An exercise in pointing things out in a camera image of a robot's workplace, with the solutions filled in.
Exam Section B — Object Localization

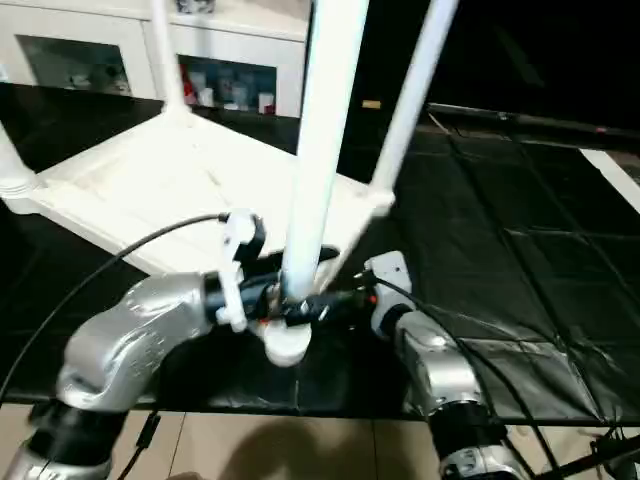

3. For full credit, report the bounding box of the white plastic table top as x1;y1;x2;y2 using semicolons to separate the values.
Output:
0;105;396;366

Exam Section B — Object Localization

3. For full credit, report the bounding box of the black work mat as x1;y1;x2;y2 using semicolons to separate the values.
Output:
0;85;640;426

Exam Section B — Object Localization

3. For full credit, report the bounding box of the small silver ornament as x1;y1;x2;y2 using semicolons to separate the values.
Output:
175;0;219;16

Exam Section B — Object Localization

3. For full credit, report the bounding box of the white flat board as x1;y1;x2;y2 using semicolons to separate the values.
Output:
582;148;640;216

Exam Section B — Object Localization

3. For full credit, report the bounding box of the white glass-door cabinet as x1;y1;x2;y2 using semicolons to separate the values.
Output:
0;0;309;119

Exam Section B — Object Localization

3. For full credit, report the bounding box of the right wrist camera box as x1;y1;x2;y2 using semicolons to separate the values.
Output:
362;252;413;336

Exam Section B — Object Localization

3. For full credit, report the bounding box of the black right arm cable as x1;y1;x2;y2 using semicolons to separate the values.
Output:
375;280;561;480

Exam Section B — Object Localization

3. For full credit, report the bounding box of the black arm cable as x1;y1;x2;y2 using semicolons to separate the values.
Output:
0;212;233;401
375;280;561;480

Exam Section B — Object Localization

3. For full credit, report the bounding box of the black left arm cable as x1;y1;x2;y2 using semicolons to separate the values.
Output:
0;212;233;401

